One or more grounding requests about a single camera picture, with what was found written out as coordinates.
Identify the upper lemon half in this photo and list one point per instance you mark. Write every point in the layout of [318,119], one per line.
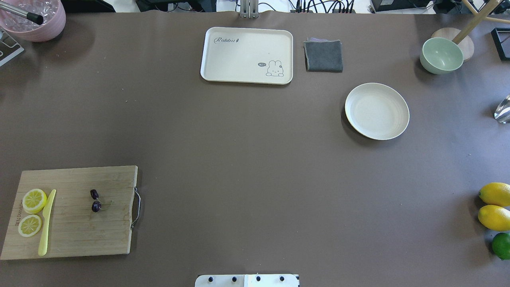
[34,201]

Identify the pink bowl of ice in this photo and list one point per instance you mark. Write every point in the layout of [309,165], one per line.
[53,15]

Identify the green bowl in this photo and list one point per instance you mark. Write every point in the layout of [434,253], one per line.
[440,56]

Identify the aluminium frame post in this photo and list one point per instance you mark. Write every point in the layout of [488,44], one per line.
[249,9]

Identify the bamboo cutting board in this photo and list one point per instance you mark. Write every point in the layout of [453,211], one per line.
[75,230]

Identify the green lime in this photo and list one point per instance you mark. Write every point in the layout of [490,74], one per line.
[501,245]

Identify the wooden stand with base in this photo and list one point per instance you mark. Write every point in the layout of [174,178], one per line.
[461,37]

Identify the yellow plastic knife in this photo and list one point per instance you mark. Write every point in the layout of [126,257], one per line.
[44,240]

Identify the black picture frame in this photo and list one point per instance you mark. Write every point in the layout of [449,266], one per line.
[501,38]

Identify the upper yellow lemon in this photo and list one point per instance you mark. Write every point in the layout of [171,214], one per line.
[496,193]

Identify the yellow lemon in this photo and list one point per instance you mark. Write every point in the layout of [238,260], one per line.
[495,218]
[496,193]

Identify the lower lemon slice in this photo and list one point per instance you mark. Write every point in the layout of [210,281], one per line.
[30,225]

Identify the metal scoop handle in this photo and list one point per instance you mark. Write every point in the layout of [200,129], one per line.
[36,18]

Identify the cream rabbit tray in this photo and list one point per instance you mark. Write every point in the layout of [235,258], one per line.
[247,55]

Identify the cream round plate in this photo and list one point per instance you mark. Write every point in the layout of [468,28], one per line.
[377,111]

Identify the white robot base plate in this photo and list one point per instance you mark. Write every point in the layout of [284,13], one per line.
[248,280]

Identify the metal ice scoop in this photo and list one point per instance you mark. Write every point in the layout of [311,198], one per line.
[502,112]

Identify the lower yellow lemon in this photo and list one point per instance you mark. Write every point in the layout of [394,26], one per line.
[495,218]

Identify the grey folded cloth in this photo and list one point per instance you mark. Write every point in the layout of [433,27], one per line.
[323,55]

